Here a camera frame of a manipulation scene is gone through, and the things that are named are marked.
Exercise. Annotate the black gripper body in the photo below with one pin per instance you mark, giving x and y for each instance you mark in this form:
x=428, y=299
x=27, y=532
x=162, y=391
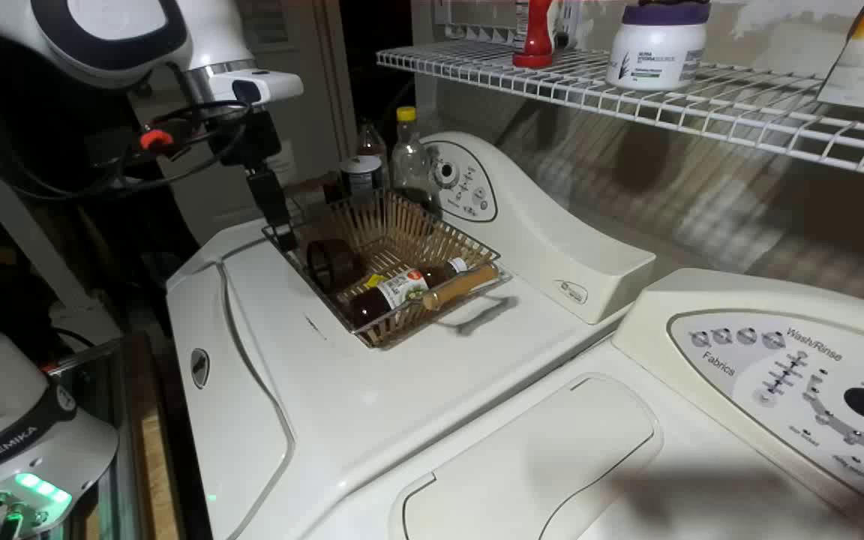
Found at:
x=248, y=139

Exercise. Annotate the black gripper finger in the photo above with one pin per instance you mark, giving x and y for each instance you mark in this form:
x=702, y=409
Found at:
x=273, y=205

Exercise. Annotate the red container with label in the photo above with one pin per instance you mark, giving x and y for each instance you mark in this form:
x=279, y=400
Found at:
x=537, y=40

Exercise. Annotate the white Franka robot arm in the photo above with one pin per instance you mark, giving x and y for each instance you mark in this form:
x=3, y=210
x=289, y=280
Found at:
x=111, y=30

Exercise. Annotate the dark round jar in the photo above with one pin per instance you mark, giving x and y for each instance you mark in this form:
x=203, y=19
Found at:
x=331, y=263

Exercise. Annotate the amber bottle black cap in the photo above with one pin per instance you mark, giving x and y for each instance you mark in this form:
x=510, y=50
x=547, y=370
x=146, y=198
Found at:
x=370, y=139

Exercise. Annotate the clear bottle yellow cap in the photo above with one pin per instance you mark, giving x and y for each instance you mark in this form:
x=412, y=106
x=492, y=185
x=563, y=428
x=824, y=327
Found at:
x=412, y=161

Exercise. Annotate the brown bottle with label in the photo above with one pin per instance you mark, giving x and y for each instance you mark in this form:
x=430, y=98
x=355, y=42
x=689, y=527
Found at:
x=397, y=288

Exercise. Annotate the dark bottle white cap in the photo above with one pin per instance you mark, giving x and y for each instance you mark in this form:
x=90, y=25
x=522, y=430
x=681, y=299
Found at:
x=448, y=271

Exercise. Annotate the white washing machine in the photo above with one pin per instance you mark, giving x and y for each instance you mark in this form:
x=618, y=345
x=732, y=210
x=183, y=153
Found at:
x=353, y=391

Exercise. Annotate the grey metal beam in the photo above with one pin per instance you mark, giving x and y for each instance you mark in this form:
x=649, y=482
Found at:
x=14, y=215

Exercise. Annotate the wooden platform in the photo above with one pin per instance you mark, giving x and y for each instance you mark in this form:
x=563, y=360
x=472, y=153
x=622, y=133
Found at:
x=158, y=469

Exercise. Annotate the white jar purple lid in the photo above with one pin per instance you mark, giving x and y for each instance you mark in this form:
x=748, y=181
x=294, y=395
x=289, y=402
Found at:
x=658, y=50

